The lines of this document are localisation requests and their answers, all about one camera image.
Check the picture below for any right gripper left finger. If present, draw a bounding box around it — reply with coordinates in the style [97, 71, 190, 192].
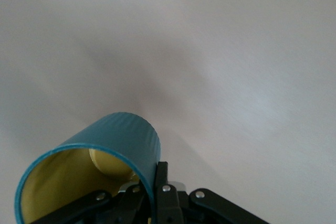
[28, 185, 153, 224]

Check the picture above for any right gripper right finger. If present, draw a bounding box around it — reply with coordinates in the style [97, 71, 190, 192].
[152, 161, 271, 224]

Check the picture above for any teal cup yellow inside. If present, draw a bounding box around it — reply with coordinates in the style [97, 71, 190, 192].
[14, 112, 161, 224]

